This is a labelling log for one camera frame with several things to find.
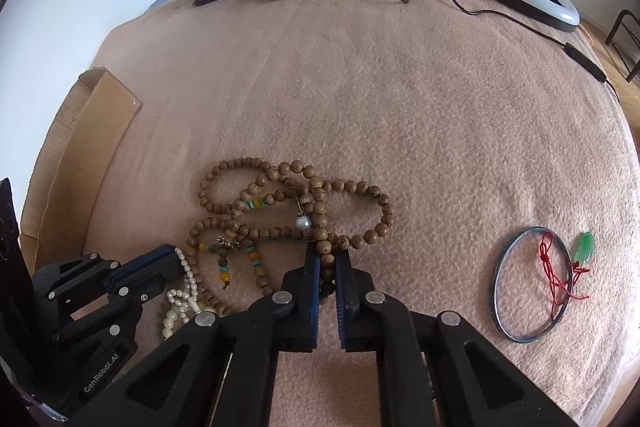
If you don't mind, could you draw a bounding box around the white pearl necklace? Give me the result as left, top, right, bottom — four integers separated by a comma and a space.
166, 247, 212, 323

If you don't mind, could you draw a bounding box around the dark blue bangle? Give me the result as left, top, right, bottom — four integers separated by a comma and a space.
489, 225, 574, 345

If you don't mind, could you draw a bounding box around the black metal clothes rack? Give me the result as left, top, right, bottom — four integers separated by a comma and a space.
605, 9, 639, 83

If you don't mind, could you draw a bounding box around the cardboard box tray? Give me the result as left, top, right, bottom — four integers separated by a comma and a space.
20, 67, 141, 273

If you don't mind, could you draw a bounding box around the pink fleece blanket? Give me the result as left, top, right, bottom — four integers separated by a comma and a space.
86, 0, 639, 426

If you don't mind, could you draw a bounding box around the brown wooden bead necklace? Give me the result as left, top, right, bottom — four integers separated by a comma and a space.
186, 157, 395, 316

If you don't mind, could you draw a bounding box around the black ring light cable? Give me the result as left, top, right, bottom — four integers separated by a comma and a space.
328, 0, 622, 103

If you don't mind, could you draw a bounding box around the green jade pendant red cord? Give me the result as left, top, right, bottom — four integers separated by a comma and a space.
537, 231, 598, 321

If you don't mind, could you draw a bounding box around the cream jade bead bracelet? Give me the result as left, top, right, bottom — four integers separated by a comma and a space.
160, 300, 202, 342

